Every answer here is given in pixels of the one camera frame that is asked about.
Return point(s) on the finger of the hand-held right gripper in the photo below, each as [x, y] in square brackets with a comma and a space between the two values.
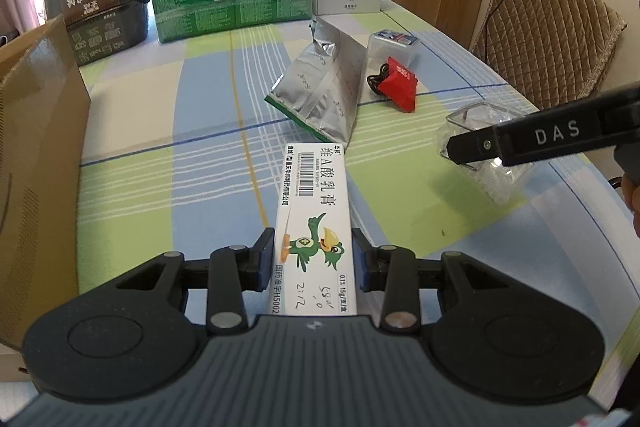
[475, 147]

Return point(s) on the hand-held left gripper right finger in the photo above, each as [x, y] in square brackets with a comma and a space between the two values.
[366, 274]

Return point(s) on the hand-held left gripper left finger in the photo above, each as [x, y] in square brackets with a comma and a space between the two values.
[261, 268]

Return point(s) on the clear plastic container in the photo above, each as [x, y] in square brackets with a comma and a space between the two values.
[500, 182]

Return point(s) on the white ointment box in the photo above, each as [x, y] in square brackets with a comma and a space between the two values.
[315, 207]

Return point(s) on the red pouch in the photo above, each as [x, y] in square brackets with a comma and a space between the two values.
[400, 84]

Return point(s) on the clear box blue label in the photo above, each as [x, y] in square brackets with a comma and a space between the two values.
[395, 47]

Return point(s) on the silver foil bag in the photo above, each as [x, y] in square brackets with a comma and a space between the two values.
[320, 82]

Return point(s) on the brown cardboard box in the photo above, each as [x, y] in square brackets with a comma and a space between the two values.
[40, 167]

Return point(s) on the checked tablecloth desktop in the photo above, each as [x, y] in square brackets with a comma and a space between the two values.
[200, 187]

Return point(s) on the person's right hand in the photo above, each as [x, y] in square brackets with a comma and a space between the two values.
[632, 207]

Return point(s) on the chair with brown quilted cover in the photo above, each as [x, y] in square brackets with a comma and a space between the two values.
[545, 37]

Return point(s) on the green shrink-wrapped pack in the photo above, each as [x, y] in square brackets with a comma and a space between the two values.
[230, 4]

